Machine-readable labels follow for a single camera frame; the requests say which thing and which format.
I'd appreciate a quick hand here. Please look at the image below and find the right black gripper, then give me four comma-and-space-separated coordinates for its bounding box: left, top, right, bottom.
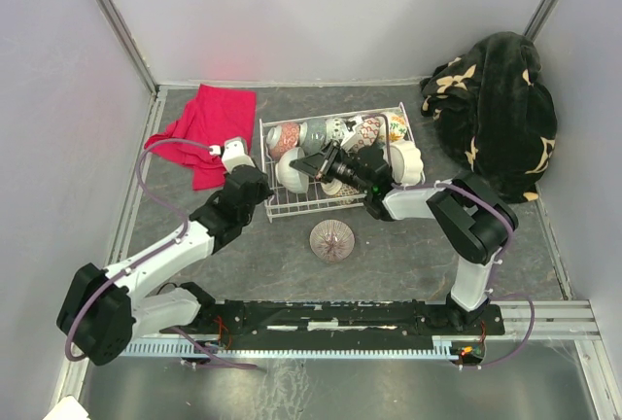
290, 140, 370, 195

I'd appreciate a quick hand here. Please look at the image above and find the red lattice pattern bowl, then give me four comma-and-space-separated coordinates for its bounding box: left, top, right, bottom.
350, 117, 384, 152

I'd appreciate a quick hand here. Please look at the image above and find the white wire dish rack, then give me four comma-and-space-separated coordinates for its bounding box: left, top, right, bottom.
259, 102, 414, 223

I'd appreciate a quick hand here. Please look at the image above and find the cream scalloped bowl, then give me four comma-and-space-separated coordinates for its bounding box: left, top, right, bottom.
384, 140, 424, 186

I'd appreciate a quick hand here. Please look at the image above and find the black diamond pattern bowl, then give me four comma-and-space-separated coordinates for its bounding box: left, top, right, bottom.
325, 118, 348, 144

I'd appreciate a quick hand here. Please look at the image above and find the plain white bowl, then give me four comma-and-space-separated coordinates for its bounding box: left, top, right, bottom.
275, 147, 309, 194

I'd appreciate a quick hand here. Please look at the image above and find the orange flower leaf bowl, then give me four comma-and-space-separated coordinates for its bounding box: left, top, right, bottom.
378, 111, 408, 144

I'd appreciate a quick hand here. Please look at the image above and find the blue triangle pattern bowl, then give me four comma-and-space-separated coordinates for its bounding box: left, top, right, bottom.
299, 119, 327, 155

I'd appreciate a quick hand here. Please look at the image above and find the dark scalloped floral bowl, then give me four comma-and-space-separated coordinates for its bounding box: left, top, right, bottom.
266, 122, 300, 159

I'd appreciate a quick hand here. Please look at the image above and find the brown square pattern bowl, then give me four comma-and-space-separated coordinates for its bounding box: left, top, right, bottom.
321, 179, 360, 205

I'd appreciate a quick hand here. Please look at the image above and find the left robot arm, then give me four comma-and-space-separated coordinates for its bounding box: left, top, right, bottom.
56, 165, 273, 366

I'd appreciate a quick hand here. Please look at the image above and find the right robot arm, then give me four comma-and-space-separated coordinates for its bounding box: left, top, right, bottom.
289, 142, 518, 333

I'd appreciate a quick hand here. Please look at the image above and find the red folded cloth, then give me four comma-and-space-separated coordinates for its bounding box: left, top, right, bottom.
144, 85, 257, 191

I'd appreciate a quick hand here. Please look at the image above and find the purple line pattern bowl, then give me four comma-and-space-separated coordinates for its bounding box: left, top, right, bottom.
309, 219, 356, 263

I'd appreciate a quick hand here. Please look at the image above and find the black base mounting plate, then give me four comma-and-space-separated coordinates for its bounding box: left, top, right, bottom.
182, 300, 505, 354

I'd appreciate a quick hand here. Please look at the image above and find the black floral plush blanket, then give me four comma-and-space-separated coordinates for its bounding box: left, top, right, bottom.
420, 31, 558, 203

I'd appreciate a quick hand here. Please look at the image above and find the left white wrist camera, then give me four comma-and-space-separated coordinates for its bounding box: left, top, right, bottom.
221, 137, 256, 174

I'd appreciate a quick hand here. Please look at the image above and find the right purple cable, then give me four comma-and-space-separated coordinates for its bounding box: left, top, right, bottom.
362, 113, 395, 188

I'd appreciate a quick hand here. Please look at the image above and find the slotted cable duct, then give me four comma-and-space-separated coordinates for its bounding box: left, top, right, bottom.
119, 336, 485, 359

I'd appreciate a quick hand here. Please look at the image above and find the aluminium frame rail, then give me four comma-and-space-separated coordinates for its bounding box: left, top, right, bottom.
67, 298, 604, 343

